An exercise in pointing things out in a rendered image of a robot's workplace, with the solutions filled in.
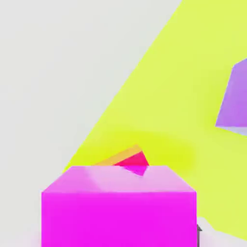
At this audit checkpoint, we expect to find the small magenta cube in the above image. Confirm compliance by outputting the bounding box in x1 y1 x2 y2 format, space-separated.
41 165 197 247

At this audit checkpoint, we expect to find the large yellow box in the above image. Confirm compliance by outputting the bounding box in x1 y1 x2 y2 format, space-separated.
62 0 247 242

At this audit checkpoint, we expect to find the small red cube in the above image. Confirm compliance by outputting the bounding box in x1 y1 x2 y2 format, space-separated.
92 144 150 167

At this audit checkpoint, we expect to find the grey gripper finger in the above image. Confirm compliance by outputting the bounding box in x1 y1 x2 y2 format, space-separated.
196 217 247 247

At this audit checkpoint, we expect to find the small purple cube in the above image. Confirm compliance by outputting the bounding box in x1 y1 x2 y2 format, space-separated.
215 57 247 137

